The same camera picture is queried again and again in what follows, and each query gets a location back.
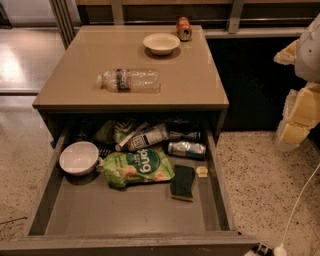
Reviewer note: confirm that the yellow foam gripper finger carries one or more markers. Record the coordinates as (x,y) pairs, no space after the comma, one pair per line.
(287,55)
(301,113)

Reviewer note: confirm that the clear plastic water bottle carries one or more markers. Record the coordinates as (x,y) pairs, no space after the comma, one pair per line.
(130,81)

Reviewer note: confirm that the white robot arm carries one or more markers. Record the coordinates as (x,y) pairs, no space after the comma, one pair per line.
(307,59)

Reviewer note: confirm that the beige drawer cabinet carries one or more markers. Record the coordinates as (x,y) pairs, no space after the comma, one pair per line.
(190,82)

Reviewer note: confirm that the white labelled bottle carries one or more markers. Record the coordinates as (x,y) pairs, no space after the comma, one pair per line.
(142,138)

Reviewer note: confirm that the white bowl in drawer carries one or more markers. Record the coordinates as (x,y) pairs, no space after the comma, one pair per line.
(79,158)

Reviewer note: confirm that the open grey top drawer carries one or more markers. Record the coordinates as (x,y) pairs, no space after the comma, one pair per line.
(84,217)

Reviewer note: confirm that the orange soda can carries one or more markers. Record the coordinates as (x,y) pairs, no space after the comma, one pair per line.
(184,30)

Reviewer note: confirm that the silver blue can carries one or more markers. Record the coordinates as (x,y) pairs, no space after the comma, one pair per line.
(187,149)

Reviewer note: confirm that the small cream clip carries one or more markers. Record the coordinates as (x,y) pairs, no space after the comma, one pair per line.
(202,171)

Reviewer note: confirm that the white bowl on cabinet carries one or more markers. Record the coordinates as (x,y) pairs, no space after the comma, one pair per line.
(161,43)

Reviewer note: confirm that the dark slim can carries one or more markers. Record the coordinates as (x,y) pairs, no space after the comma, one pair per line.
(187,136)

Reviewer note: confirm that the green yellow sponge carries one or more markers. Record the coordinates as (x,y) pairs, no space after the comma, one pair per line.
(182,183)

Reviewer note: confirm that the white plug adapter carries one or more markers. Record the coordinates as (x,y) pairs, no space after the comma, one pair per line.
(279,251)

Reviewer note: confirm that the green snack bag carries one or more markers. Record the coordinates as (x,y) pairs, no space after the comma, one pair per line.
(147,165)

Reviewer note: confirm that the dark green chip bag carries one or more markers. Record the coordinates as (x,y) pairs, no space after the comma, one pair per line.
(113,131)

